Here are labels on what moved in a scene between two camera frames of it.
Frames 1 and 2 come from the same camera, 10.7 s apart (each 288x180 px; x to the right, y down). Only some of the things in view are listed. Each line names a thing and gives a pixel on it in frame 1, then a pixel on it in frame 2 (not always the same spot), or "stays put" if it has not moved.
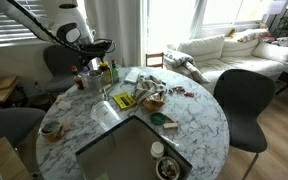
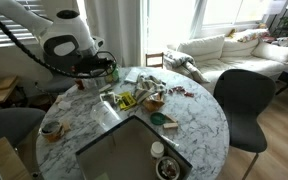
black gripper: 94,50 -> 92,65
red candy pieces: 181,89 stays put
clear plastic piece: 63,105 stays put
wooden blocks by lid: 169,123 stays put
